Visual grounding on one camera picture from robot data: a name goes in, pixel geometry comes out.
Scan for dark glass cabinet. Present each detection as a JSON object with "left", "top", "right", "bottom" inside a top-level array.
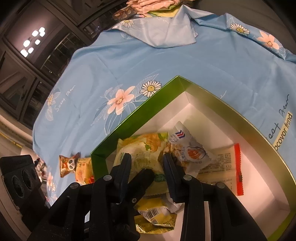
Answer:
[{"left": 0, "top": 0, "right": 131, "bottom": 131}]

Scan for pink folded cloth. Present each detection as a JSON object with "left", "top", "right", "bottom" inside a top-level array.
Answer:
[{"left": 127, "top": 0, "right": 181, "bottom": 14}]

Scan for white snack packet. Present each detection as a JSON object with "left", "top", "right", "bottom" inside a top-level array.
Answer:
[{"left": 165, "top": 122, "right": 217, "bottom": 179}]

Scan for blue floral blanket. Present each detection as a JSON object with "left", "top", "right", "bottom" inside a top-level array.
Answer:
[{"left": 32, "top": 5, "right": 296, "bottom": 209}]

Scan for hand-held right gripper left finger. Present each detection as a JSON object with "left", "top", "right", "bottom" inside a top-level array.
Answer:
[{"left": 27, "top": 152, "right": 140, "bottom": 241}]

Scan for yellow-green cloth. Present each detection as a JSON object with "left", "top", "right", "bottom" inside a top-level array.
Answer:
[{"left": 150, "top": 6, "right": 184, "bottom": 18}]

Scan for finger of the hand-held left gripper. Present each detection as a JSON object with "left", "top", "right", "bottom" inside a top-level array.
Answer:
[{"left": 126, "top": 169, "right": 155, "bottom": 205}]

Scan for orange panda print snack packet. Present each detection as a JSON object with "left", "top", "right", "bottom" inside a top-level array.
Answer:
[{"left": 59, "top": 152, "right": 95, "bottom": 185}]

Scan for green cardboard box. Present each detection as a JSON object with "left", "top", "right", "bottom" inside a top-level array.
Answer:
[{"left": 91, "top": 75, "right": 292, "bottom": 241}]

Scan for dark patterned pouch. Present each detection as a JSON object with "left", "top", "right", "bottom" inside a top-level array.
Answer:
[{"left": 113, "top": 6, "right": 137, "bottom": 21}]

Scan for pale yellow snack packet green label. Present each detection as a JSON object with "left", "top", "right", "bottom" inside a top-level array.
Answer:
[{"left": 116, "top": 132, "right": 170, "bottom": 196}]

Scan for beige snack packet red ends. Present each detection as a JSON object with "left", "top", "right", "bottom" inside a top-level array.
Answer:
[{"left": 198, "top": 143, "right": 245, "bottom": 196}]

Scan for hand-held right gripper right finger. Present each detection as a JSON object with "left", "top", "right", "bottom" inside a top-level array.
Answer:
[{"left": 162, "top": 153, "right": 268, "bottom": 241}]

